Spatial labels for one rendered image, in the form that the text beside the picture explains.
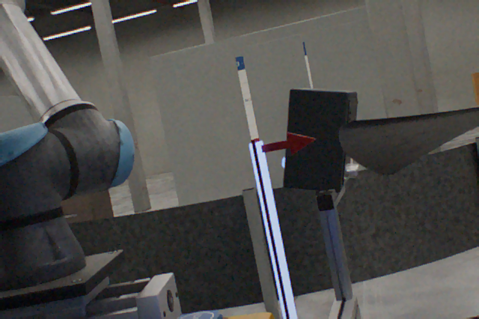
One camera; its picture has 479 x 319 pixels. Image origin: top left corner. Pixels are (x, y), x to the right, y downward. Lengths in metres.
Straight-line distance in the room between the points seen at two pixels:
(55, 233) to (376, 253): 1.70
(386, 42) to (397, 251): 2.60
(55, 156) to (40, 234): 0.12
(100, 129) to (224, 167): 5.95
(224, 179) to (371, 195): 4.62
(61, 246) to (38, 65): 0.34
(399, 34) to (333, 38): 1.86
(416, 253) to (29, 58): 1.80
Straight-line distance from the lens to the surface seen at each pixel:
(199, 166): 7.17
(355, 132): 0.64
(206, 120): 7.10
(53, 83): 1.22
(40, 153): 1.07
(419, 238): 2.68
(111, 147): 1.14
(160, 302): 1.02
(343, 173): 1.30
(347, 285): 1.27
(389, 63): 5.00
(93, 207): 7.36
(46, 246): 1.06
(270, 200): 0.72
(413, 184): 2.65
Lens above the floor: 1.21
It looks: 3 degrees down
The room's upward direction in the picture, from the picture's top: 11 degrees counter-clockwise
